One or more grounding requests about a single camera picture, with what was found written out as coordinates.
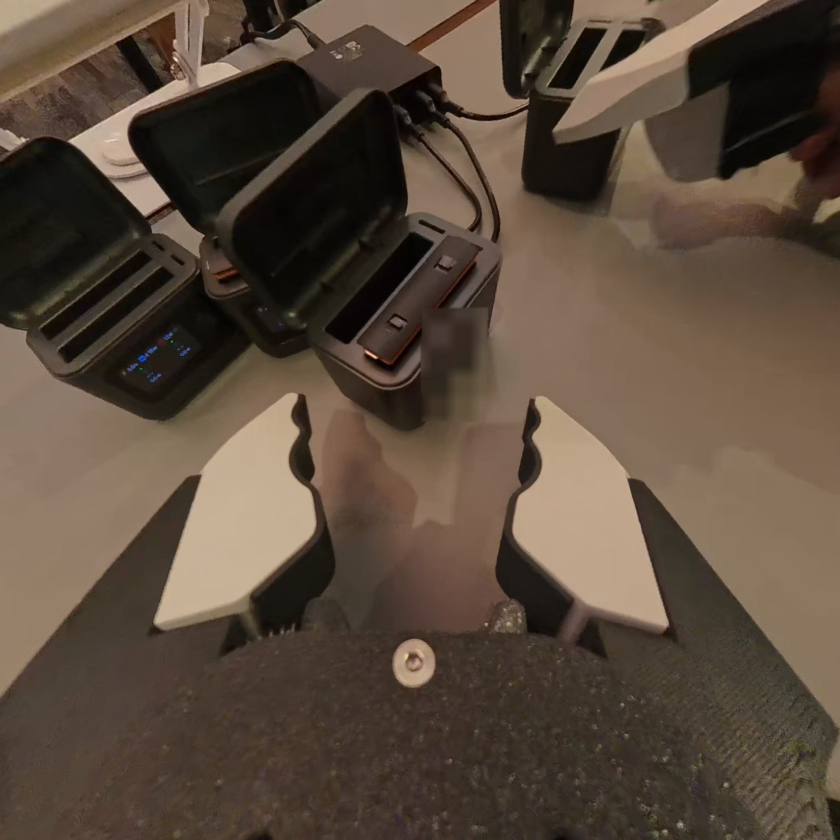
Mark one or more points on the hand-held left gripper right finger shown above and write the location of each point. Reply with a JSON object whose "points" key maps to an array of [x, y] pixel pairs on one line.
{"points": [[584, 538]]}

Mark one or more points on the black battery charger case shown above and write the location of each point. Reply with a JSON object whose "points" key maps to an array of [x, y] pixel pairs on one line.
{"points": [[164, 315], [315, 197], [564, 164], [197, 131]]}

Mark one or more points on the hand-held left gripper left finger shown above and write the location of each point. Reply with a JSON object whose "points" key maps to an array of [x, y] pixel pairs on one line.
{"points": [[243, 525]]}

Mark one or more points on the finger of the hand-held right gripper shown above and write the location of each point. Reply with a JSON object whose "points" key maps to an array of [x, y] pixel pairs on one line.
{"points": [[686, 144], [623, 92]]}

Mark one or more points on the person's right hand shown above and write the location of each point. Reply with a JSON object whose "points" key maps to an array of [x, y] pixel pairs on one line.
{"points": [[827, 138]]}

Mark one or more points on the orange trimmed black battery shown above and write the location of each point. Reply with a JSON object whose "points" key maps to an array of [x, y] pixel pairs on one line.
{"points": [[226, 272], [420, 295]]}

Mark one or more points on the black usb charging hub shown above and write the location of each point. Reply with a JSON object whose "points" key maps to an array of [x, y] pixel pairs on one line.
{"points": [[367, 65]]}

